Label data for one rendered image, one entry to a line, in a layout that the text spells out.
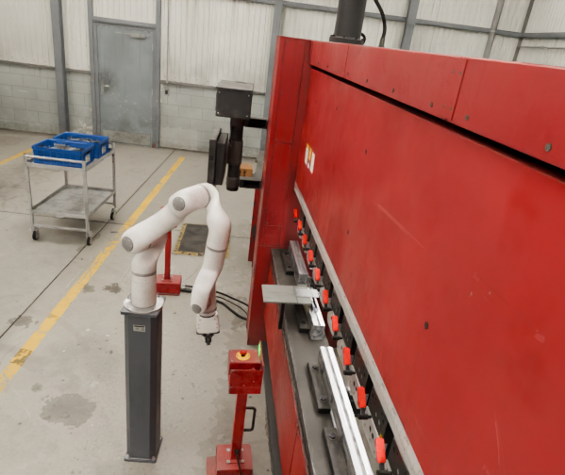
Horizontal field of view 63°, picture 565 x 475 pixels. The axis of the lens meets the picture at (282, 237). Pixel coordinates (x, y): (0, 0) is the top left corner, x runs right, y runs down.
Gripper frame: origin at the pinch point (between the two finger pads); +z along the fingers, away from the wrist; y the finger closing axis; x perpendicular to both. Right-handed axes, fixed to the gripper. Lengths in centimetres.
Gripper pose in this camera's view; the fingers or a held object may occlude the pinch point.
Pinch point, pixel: (207, 339)
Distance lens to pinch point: 224.8
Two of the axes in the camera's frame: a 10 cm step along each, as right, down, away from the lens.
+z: -0.3, 9.1, 4.1
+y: -9.9, 0.3, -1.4
